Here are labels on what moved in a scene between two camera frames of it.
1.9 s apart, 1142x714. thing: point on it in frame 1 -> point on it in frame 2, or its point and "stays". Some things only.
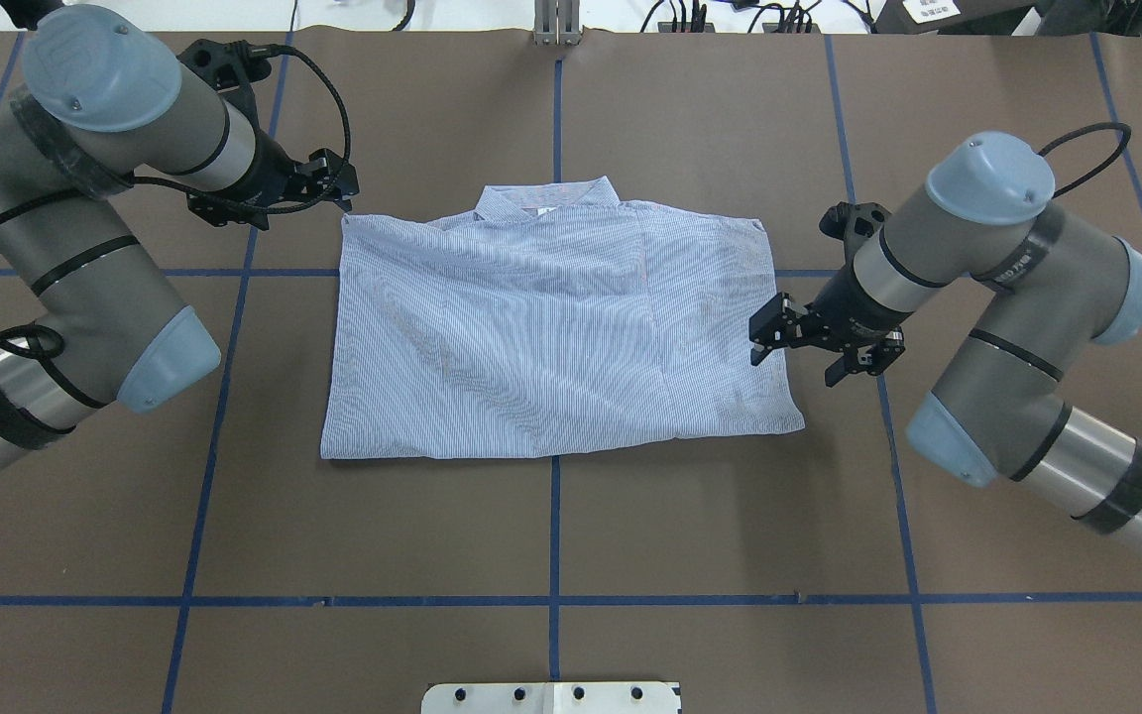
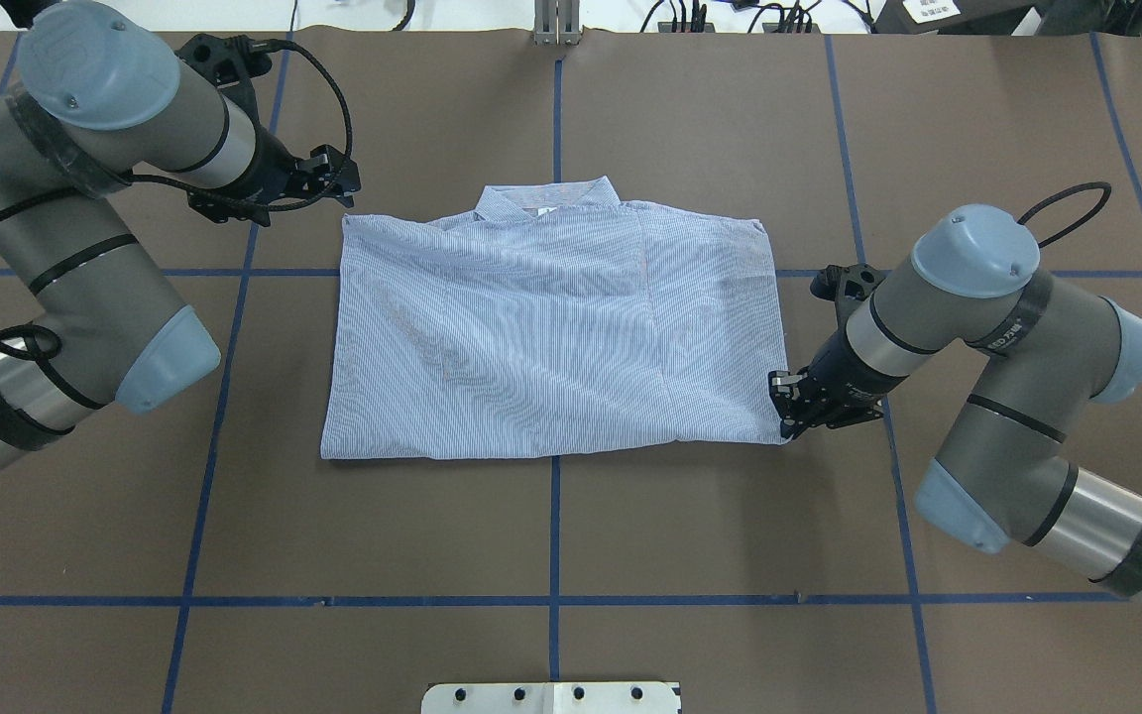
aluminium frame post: (557, 23) stays
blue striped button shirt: (548, 318) stays
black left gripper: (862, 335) -> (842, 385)
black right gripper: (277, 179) stays
